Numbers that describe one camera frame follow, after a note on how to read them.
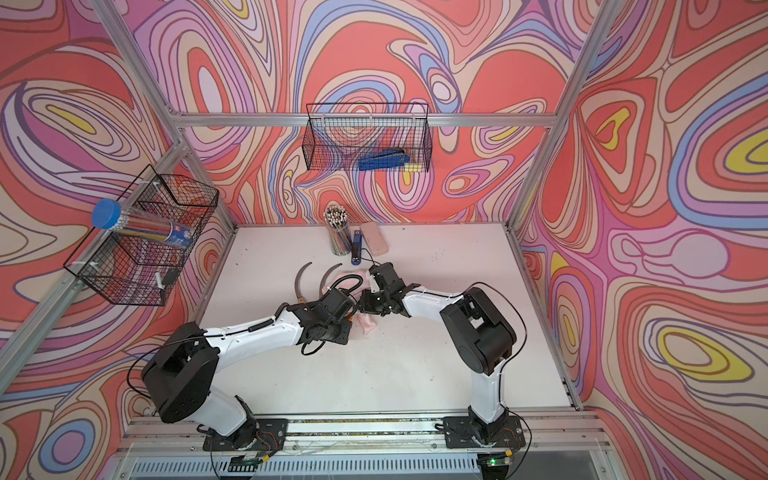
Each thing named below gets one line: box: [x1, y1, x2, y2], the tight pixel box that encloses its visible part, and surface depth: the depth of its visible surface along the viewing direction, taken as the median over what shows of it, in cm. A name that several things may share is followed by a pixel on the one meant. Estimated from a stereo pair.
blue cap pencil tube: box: [92, 199, 193, 248], surface depth 69 cm
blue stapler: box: [351, 230, 362, 265], surface depth 115 cm
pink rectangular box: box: [360, 222, 389, 256], surface depth 116 cm
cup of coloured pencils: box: [323, 206, 352, 256], surface depth 103 cm
